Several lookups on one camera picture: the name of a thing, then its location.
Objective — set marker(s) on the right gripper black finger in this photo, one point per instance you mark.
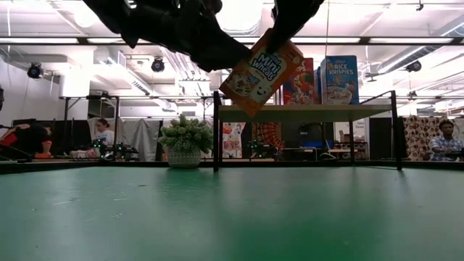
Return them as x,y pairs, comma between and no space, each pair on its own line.
286,30

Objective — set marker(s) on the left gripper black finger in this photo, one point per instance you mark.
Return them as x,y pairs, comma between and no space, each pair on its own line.
217,50

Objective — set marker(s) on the orange Mini-Wheats cereal box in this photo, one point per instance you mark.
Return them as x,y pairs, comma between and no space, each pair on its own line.
253,83

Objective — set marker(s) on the red Froot Loops cereal box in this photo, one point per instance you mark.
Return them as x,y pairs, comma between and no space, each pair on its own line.
302,88

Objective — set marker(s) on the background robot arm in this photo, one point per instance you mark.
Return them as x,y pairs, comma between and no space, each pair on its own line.
112,150
261,149

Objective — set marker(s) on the wooden shelf with black legs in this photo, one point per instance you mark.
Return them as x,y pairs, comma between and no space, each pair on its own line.
362,112

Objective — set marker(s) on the black ceiling spotlight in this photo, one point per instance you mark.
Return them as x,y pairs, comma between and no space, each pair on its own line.
35,70
413,66
157,65

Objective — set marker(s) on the white printed poster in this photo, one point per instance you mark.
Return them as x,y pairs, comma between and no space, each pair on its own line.
232,139

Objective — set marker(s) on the small green potted plant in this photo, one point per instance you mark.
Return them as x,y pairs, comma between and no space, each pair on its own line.
185,137

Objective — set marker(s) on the orange mandala tapestry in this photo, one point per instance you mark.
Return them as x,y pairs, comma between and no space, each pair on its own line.
268,134

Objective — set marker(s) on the background computer monitor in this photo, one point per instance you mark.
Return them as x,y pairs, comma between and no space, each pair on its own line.
313,139

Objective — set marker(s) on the gray draped cloth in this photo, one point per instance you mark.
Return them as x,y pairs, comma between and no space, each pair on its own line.
137,137

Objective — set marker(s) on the person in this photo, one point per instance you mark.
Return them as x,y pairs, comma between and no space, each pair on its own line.
29,139
446,141
104,132

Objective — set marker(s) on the black partition panel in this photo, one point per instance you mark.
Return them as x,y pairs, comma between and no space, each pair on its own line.
72,137
380,137

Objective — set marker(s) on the brown patterned hanging cloth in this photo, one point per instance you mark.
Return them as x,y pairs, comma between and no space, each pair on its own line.
417,134

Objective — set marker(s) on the green table mat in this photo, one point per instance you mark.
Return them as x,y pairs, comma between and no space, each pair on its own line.
217,217

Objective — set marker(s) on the black background workstation frame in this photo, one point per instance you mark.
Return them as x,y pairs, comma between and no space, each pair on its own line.
90,98

